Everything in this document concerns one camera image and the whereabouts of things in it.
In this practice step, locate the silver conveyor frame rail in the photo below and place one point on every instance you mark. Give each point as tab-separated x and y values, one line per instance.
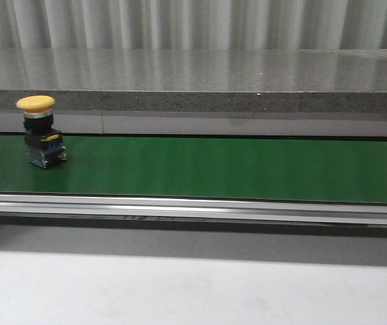
112	207

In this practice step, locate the yellow mushroom push button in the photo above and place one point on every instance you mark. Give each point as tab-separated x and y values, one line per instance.
44	144

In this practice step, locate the white pleated curtain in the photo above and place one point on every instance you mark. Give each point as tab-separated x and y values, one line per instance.
194	24

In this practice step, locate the grey speckled stone counter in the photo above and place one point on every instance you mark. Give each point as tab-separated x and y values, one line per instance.
305	93

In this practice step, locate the green conveyor belt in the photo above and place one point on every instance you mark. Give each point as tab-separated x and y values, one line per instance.
265	169

